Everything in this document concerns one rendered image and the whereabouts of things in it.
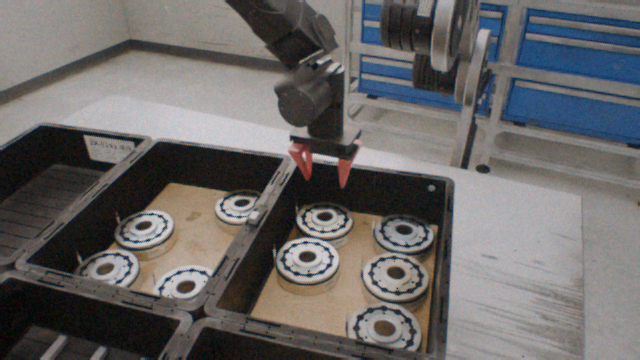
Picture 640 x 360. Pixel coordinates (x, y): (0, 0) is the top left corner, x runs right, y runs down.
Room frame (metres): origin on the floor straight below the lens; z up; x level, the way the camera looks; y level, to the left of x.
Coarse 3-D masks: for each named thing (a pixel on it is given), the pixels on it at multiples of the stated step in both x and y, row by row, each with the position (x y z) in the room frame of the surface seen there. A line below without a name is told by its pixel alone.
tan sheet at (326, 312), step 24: (360, 216) 0.71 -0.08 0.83; (288, 240) 0.64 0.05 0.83; (360, 240) 0.64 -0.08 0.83; (432, 264) 0.58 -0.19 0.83; (264, 288) 0.53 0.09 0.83; (336, 288) 0.53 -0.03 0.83; (360, 288) 0.53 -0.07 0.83; (264, 312) 0.48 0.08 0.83; (288, 312) 0.48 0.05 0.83; (312, 312) 0.48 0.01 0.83; (336, 312) 0.48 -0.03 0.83; (384, 336) 0.43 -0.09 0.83
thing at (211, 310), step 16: (304, 160) 0.76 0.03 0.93; (320, 160) 0.76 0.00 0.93; (288, 176) 0.70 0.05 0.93; (400, 176) 0.71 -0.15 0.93; (416, 176) 0.70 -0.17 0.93; (432, 176) 0.70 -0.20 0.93; (272, 192) 0.65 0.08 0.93; (448, 192) 0.65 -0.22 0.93; (272, 208) 0.61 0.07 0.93; (448, 208) 0.62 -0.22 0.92; (448, 224) 0.56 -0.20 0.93; (448, 240) 0.53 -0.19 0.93; (240, 256) 0.49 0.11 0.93; (448, 256) 0.49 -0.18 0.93; (224, 272) 0.46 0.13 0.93; (448, 272) 0.46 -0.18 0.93; (224, 288) 0.43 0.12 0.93; (448, 288) 0.43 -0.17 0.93; (208, 304) 0.40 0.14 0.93; (448, 304) 0.40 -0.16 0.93; (240, 320) 0.38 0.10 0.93; (256, 320) 0.38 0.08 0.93; (272, 320) 0.38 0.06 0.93; (304, 336) 0.36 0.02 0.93; (320, 336) 0.36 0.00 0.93; (336, 336) 0.36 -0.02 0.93; (368, 352) 0.33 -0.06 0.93; (384, 352) 0.33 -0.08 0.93; (400, 352) 0.33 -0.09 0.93; (416, 352) 0.33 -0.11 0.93
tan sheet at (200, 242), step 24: (168, 192) 0.79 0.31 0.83; (192, 192) 0.79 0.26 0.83; (216, 192) 0.79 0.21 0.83; (192, 216) 0.71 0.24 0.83; (192, 240) 0.64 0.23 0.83; (216, 240) 0.64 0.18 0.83; (144, 264) 0.58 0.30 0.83; (168, 264) 0.58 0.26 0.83; (192, 264) 0.58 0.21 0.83; (216, 264) 0.58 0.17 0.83; (144, 288) 0.52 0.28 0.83
